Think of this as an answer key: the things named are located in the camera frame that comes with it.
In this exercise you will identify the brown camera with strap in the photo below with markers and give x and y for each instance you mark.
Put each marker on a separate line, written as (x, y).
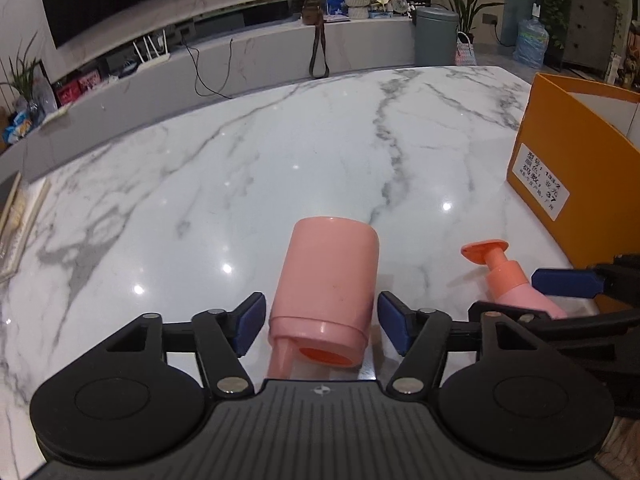
(312, 15)

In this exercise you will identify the green potted plant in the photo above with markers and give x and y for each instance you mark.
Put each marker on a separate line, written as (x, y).
(467, 0)
(21, 78)

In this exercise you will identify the pink pump bottle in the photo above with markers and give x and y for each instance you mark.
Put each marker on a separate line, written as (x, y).
(506, 280)

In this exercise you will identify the orange cardboard box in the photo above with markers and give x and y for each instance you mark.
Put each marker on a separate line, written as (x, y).
(575, 163)

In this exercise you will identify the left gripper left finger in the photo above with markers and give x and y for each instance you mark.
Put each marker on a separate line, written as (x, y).
(221, 339)

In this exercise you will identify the wooden framed board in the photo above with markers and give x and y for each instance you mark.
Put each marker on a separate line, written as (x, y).
(20, 206)

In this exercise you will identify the green potted plant left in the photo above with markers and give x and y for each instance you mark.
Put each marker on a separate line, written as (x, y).
(21, 78)

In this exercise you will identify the grey drawer cabinet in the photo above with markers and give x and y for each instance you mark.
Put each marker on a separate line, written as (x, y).
(590, 34)

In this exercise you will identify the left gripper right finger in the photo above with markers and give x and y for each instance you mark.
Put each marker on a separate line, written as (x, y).
(420, 337)

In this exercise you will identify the red box on shelf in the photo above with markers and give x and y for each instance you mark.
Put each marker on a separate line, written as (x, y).
(69, 92)

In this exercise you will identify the grey trash bin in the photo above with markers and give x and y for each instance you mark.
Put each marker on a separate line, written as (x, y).
(435, 38)

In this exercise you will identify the green potted plant right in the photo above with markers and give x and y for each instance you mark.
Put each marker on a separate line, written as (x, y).
(467, 0)

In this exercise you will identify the white wifi router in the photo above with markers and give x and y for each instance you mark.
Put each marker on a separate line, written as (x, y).
(151, 50)

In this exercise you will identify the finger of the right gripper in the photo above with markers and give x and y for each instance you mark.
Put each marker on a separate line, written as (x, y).
(606, 279)
(524, 316)

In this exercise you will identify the blue water jug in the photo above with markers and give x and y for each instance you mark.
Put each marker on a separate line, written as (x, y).
(531, 43)

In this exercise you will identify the striped gift bag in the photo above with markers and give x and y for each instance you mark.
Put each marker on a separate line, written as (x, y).
(465, 54)

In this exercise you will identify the pink cylindrical container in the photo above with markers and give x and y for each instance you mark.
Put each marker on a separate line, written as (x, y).
(323, 304)

